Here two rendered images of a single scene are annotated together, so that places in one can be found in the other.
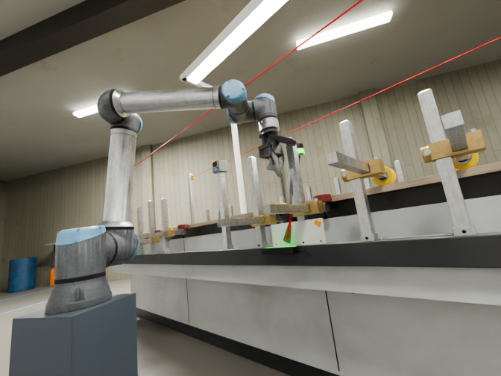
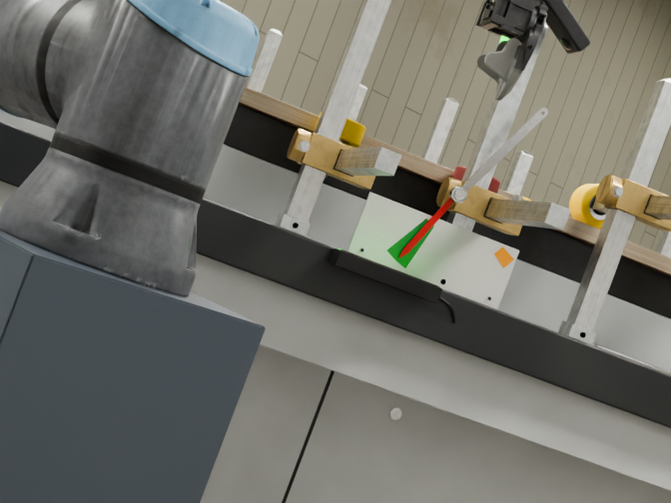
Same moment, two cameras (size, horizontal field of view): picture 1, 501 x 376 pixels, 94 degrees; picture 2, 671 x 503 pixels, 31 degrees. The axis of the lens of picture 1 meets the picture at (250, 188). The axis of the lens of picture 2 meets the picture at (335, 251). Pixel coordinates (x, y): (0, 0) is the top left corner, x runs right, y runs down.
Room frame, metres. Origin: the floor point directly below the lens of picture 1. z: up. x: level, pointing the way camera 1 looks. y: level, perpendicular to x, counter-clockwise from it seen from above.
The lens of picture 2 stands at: (0.04, 1.47, 0.68)
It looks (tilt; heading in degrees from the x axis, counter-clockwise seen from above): 1 degrees up; 305
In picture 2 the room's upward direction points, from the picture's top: 21 degrees clockwise
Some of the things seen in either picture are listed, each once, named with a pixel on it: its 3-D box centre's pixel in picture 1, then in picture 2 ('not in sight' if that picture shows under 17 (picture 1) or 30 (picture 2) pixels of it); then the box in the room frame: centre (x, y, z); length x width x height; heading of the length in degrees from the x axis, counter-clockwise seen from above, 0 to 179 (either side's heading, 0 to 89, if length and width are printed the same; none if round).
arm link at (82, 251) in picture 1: (83, 250); (157, 74); (0.88, 0.65, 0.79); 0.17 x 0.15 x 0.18; 175
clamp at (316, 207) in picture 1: (306, 209); (480, 206); (0.99, -0.22, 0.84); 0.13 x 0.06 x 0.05; 47
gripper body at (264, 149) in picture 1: (270, 145); (520, 0); (0.99, -0.11, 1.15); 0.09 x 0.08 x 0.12; 47
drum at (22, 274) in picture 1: (22, 274); not in sight; (6.44, 6.36, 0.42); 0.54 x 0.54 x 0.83
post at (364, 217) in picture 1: (357, 182); (619, 218); (0.84, -0.39, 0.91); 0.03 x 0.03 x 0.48; 47
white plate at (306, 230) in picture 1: (295, 233); (434, 251); (1.01, -0.17, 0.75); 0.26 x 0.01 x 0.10; 47
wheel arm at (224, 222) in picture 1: (256, 221); (351, 164); (1.10, -0.01, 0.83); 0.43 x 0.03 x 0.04; 137
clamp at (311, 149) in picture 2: (262, 220); (333, 159); (1.16, -0.04, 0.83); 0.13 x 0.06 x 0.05; 47
